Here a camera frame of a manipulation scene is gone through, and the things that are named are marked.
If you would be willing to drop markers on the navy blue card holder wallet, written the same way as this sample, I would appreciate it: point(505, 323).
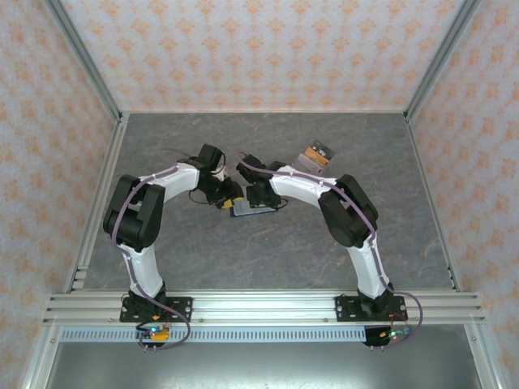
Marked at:
point(243, 211)

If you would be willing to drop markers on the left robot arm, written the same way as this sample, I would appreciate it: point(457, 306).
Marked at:
point(146, 267)

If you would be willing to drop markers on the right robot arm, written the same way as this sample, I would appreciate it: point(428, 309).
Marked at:
point(367, 271)

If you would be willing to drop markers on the white card black stripe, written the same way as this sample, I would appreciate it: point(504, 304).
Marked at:
point(304, 166)

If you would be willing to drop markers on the gold card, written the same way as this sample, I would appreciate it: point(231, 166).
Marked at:
point(316, 157)

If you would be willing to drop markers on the black VIP card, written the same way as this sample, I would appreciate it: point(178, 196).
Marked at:
point(324, 150)

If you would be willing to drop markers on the small controller circuit board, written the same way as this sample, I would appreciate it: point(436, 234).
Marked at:
point(156, 334)
point(389, 335)

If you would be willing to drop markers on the grey metal panel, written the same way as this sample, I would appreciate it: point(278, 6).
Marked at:
point(259, 364)

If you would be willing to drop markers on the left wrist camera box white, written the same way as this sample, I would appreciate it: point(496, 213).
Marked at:
point(221, 173)

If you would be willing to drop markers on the aluminium side rail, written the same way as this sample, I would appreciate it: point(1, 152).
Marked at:
point(109, 170)
point(425, 182)

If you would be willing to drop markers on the aluminium mounting rail beam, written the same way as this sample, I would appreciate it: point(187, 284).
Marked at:
point(263, 308)

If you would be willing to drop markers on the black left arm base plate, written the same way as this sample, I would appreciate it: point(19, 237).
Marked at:
point(182, 308)

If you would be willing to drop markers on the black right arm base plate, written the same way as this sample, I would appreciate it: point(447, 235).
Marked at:
point(344, 308)

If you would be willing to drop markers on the aluminium frame post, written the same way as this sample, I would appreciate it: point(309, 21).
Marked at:
point(442, 61)
point(81, 61)

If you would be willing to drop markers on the aluminium frame leg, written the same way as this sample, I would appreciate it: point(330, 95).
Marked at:
point(40, 360)
point(482, 360)

